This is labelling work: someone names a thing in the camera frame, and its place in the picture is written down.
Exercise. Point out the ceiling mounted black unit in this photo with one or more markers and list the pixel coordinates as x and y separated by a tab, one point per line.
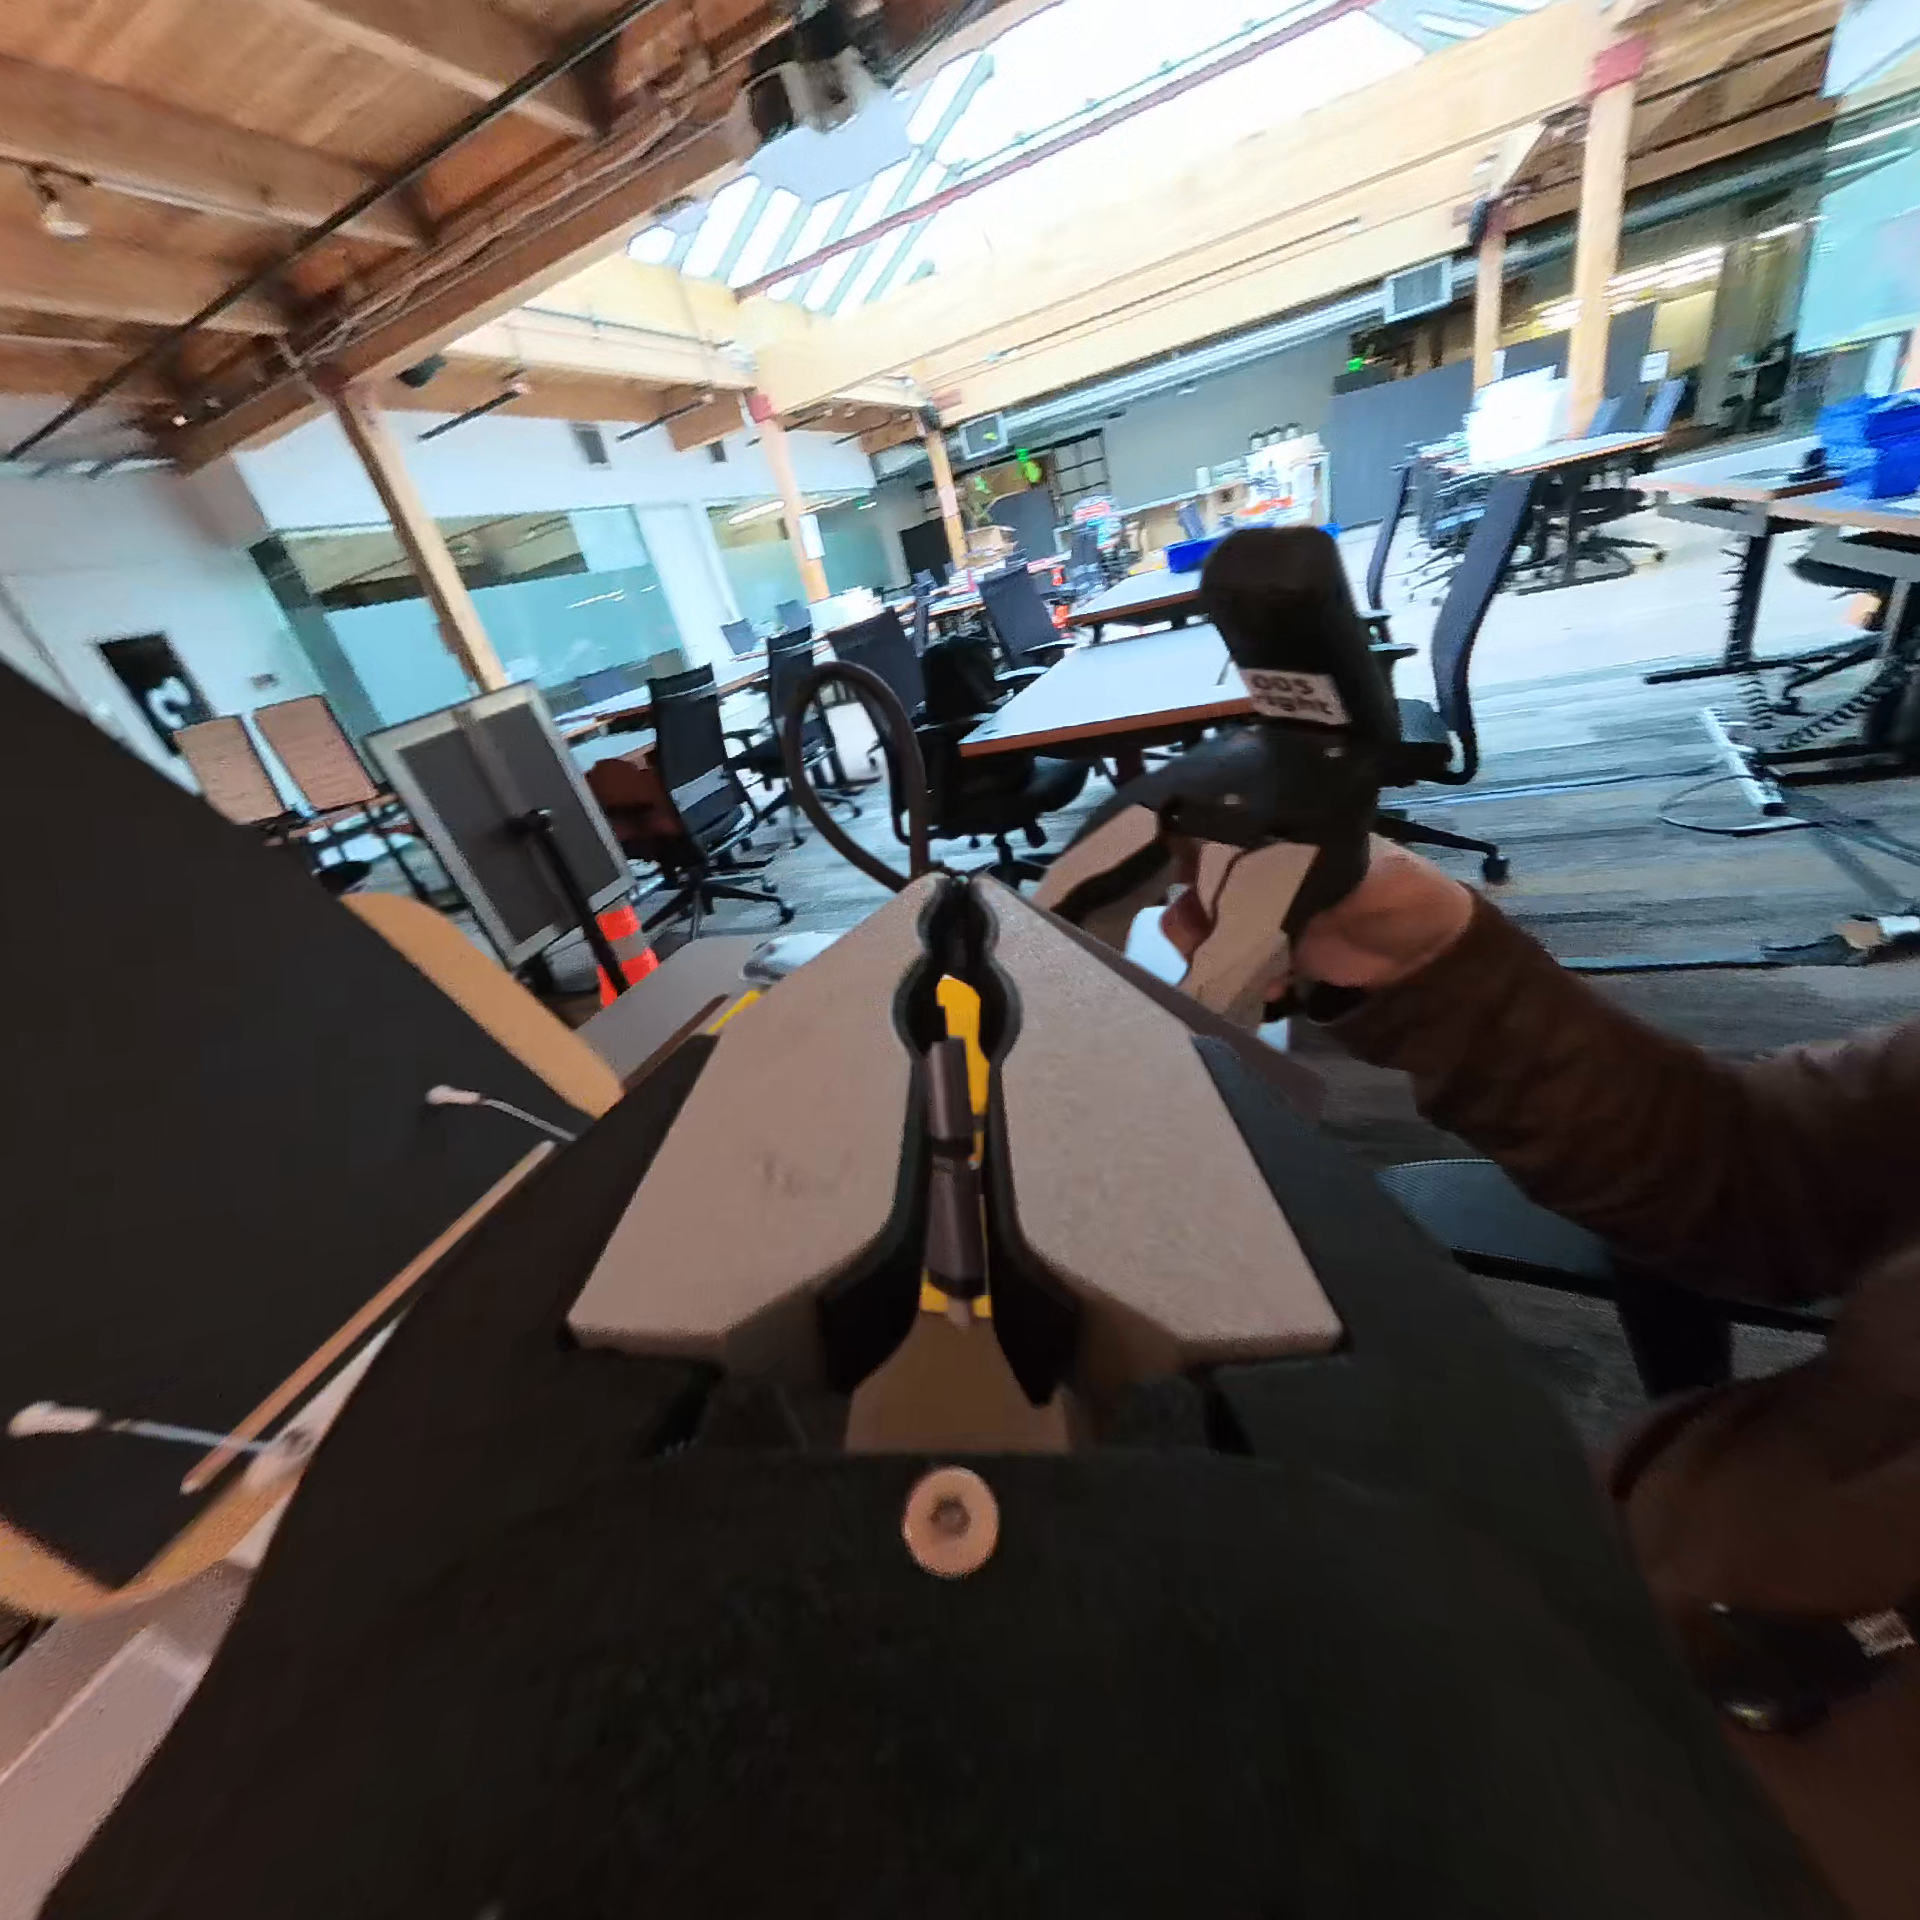
820	83

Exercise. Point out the wood-edged office table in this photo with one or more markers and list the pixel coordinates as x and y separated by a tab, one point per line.
1725	480
1142	598
1109	690
1559	451

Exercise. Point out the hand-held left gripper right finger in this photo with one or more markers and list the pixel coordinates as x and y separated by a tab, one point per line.
1155	1185

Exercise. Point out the grey sign board on stand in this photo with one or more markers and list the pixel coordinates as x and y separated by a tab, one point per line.
494	809

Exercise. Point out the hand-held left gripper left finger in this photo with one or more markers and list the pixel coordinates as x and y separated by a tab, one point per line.
750	1185

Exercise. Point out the person's right forearm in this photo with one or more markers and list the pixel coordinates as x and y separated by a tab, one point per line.
1621	1108

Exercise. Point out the blue plastic bin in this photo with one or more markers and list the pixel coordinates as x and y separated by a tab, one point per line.
1876	441

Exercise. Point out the orange traffic cone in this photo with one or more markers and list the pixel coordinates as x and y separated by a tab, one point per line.
622	953

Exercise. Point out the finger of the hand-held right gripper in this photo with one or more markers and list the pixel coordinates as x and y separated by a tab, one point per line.
1097	878

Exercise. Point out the black wall poster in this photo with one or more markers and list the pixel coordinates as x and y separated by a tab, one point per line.
150	690

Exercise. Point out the person's left forearm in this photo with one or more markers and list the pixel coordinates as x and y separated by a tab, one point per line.
1787	1484

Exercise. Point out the white power strip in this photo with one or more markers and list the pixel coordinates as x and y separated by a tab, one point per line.
1741	756

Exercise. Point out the group of black office chairs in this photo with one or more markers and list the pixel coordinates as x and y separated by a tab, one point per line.
698	750

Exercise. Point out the brown mesh chair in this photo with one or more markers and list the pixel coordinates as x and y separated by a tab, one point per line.
225	773
323	764

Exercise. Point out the black board with wooden rim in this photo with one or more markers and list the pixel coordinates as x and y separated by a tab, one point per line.
181	1049

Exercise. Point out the black wristwatch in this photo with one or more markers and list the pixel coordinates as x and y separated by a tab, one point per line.
1801	1658

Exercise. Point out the person's right hand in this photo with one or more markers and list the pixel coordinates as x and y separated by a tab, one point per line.
1396	915

